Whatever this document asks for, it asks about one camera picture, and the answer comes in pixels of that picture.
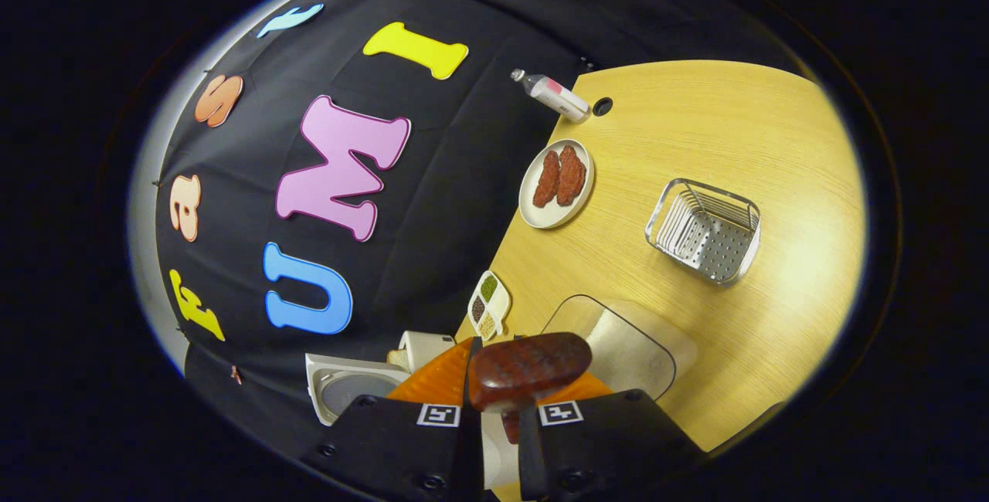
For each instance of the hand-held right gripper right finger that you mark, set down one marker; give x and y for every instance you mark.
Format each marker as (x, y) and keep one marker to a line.
(529, 463)

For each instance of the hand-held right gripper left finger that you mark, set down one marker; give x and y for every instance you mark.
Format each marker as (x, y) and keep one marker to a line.
(471, 456)

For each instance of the brown wooden spoon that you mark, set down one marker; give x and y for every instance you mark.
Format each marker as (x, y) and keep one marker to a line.
(525, 367)

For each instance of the white rice cooker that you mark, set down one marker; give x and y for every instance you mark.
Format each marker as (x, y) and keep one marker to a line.
(355, 390)

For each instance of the clear plastic rice box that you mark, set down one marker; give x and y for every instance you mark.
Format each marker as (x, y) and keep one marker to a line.
(633, 355)

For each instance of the white toaster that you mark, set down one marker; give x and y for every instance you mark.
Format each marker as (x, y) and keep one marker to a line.
(429, 347)

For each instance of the toasted bread slice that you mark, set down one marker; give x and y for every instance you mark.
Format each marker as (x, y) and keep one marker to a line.
(398, 359)

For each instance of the white divided bean dish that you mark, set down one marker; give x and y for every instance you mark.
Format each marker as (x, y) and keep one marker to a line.
(489, 305)

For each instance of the red cloth clip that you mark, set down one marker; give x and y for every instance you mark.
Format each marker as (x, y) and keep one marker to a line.
(236, 374)

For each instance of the white round plate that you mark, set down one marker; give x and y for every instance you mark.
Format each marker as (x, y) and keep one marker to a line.
(533, 212)

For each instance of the brown meat piece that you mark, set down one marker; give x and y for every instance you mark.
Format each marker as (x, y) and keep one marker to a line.
(546, 178)
(572, 175)

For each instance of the clear bottle with pink label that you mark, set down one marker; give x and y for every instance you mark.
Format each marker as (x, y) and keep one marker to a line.
(556, 95)

